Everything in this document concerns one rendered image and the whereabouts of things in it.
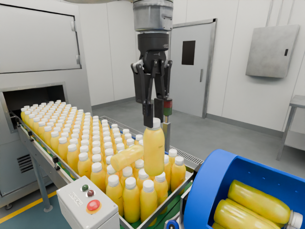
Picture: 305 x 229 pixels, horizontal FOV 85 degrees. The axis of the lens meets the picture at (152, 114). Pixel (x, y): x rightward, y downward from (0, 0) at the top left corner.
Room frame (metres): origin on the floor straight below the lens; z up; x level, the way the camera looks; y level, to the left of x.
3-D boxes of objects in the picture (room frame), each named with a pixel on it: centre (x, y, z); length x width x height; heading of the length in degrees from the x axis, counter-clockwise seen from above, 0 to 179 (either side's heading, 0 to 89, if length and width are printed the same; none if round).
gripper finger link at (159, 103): (0.46, -0.02, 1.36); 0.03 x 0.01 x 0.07; 48
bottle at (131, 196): (0.50, 0.08, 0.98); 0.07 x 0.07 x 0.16
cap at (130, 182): (0.50, 0.08, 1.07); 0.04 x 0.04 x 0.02
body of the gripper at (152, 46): (0.44, 0.00, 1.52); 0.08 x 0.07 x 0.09; 138
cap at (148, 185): (0.48, 0.01, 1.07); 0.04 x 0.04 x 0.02
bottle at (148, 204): (0.48, 0.01, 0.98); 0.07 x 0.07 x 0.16
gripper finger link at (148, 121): (0.43, 0.01, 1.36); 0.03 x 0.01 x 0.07; 48
